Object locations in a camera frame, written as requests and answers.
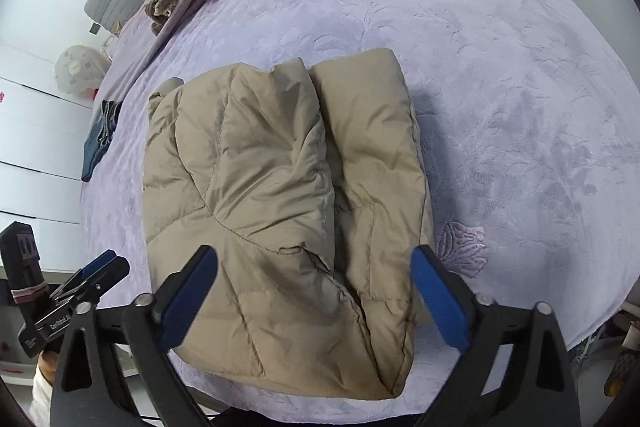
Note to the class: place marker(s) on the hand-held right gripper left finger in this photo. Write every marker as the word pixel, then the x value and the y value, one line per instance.
pixel 187 302

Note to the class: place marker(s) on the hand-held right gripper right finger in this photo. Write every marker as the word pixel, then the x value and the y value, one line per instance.
pixel 442 302

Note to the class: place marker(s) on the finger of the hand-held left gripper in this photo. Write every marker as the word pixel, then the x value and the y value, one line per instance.
pixel 107 279
pixel 97 264

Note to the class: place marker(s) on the beige puffer jacket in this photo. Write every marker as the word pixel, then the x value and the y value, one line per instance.
pixel 260 167

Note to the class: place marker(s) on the person's left forearm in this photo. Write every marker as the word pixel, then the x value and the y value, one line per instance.
pixel 44 387

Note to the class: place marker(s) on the blue jeans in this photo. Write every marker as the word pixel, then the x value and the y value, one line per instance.
pixel 97 147

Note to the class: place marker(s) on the white cabinet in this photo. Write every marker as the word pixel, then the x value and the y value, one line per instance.
pixel 35 147

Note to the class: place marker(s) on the yellow black object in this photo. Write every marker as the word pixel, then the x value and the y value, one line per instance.
pixel 622 369

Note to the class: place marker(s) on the smooth grey blanket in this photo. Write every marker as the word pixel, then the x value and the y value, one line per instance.
pixel 132 52

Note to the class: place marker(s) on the lavender embossed bed blanket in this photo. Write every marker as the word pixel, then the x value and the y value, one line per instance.
pixel 500 82

